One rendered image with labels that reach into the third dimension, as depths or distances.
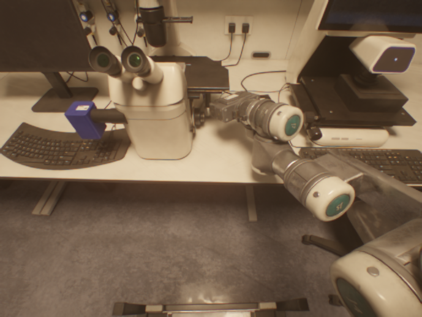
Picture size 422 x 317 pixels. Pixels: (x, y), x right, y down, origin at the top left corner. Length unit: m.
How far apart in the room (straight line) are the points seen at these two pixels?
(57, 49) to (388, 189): 0.99
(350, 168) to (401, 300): 0.22
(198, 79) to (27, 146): 0.68
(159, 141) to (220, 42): 0.81
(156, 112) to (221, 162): 0.28
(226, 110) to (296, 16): 0.84
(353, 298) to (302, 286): 1.07
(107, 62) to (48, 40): 0.49
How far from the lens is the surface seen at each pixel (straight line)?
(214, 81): 0.65
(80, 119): 0.62
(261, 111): 0.49
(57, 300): 1.53
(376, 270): 0.29
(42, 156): 0.88
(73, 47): 0.89
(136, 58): 0.43
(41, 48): 0.96
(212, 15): 1.23
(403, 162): 0.92
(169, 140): 0.60
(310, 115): 0.73
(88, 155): 0.79
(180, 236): 1.34
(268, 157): 0.48
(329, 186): 0.38
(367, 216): 1.09
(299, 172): 0.41
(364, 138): 0.88
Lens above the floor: 1.28
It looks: 51 degrees down
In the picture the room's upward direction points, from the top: straight up
